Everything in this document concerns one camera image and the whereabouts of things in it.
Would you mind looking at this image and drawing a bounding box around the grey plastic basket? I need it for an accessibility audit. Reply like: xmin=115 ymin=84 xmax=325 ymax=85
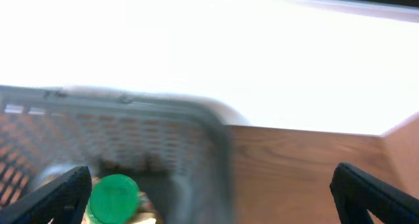
xmin=1 ymin=86 xmax=234 ymax=223

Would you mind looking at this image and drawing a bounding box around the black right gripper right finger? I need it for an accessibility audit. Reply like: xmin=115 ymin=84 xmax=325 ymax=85
xmin=329 ymin=162 xmax=418 ymax=224

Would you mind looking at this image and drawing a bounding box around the green lid glass jar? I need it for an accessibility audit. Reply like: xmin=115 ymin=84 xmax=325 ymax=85
xmin=86 ymin=174 xmax=141 ymax=224

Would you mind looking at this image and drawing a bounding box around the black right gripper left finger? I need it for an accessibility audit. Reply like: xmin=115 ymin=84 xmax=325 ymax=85
xmin=1 ymin=166 xmax=92 ymax=224

